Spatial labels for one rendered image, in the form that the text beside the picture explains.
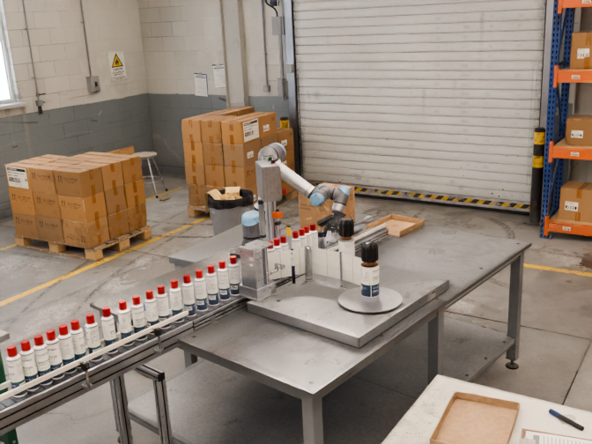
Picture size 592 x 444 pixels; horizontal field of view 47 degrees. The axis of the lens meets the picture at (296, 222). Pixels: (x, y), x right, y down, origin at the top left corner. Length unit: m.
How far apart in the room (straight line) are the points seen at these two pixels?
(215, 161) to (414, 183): 2.36
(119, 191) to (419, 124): 3.44
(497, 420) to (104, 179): 5.10
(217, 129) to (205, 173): 0.55
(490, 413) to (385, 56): 5.94
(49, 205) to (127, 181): 0.79
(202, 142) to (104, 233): 1.60
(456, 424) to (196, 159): 5.76
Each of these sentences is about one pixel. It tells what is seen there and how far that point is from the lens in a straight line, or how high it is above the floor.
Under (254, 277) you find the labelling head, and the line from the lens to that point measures 3.31.
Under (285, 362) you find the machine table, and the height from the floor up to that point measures 0.83.
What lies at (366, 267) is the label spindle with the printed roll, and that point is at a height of 1.07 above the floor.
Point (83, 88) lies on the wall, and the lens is 9.69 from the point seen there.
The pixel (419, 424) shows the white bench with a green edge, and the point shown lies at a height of 0.80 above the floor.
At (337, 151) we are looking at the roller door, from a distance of 8.54.
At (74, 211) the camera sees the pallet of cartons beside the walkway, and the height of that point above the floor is 0.50.
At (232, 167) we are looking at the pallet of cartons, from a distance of 7.55.
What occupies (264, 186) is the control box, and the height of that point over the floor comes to 1.37.
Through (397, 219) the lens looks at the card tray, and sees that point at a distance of 4.70.
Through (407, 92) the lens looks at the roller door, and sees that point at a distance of 8.00.
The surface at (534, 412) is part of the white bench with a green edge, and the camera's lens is 2.69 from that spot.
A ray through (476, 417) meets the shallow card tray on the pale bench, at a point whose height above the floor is 0.80.
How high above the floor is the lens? 2.21
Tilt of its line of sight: 17 degrees down
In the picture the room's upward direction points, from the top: 3 degrees counter-clockwise
